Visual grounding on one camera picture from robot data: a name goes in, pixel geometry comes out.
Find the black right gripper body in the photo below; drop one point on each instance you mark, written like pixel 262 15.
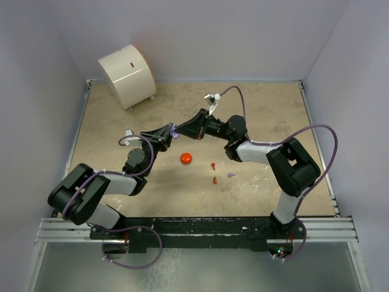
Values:
pixel 216 128

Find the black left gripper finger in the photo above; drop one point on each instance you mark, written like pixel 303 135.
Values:
pixel 162 133
pixel 159 145

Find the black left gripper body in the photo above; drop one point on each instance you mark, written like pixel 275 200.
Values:
pixel 148 150

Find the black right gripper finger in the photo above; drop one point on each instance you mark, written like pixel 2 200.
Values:
pixel 195 122
pixel 192 130

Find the lilac earbud charging case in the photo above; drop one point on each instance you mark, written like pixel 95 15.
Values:
pixel 173 132

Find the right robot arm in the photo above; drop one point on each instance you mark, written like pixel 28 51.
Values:
pixel 293 167

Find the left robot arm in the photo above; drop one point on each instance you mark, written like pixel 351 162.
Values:
pixel 77 198

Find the orange earbud charging case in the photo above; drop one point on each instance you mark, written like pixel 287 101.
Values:
pixel 186 158

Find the white cylindrical box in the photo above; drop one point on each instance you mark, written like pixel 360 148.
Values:
pixel 128 76

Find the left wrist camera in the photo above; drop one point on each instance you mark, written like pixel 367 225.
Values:
pixel 131 138

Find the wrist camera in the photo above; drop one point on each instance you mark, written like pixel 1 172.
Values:
pixel 131 138
pixel 212 100

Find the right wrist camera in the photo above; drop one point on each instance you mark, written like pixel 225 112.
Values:
pixel 212 100

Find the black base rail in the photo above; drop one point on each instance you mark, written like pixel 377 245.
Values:
pixel 256 234

